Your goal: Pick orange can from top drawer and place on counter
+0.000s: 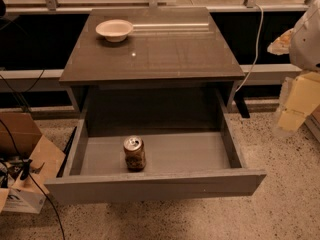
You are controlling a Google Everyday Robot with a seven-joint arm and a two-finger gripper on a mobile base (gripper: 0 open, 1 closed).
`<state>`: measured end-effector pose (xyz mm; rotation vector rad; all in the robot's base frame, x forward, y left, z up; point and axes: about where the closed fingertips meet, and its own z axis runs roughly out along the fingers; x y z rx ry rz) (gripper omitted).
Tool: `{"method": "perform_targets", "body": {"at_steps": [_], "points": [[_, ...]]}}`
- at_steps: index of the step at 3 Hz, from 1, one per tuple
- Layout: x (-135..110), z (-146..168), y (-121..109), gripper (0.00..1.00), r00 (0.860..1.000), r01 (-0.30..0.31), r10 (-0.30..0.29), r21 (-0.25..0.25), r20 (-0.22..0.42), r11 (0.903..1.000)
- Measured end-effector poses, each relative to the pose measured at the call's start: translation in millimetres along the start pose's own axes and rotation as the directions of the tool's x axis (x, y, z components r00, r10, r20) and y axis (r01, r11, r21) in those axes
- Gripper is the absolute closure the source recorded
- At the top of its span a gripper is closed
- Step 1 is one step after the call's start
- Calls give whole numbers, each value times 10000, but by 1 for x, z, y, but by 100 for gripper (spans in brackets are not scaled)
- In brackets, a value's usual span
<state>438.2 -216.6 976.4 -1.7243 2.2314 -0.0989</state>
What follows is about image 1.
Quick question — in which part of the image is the cardboard box right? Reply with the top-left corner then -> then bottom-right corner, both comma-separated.
305,106 -> 320,142

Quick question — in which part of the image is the grey cabinet with glossy top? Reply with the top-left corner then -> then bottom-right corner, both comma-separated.
59,7 -> 244,107

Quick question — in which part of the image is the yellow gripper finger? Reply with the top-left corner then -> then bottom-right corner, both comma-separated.
276,72 -> 320,132
267,29 -> 293,56

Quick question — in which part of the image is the open cardboard box left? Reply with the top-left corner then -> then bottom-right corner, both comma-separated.
0,112 -> 65,214

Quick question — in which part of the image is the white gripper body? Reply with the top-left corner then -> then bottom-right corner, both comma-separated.
289,0 -> 320,71

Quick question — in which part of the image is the white paper bowl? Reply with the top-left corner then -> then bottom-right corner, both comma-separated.
96,19 -> 133,43

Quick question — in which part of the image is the white window rail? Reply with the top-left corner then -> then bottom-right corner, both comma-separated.
0,64 -> 301,93

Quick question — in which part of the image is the open grey top drawer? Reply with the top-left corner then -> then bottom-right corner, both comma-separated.
46,88 -> 266,204

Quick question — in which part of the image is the orange soda can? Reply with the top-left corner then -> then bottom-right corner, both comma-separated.
123,135 -> 146,171

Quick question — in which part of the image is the white cable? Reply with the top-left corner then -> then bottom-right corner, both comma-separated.
235,3 -> 265,94

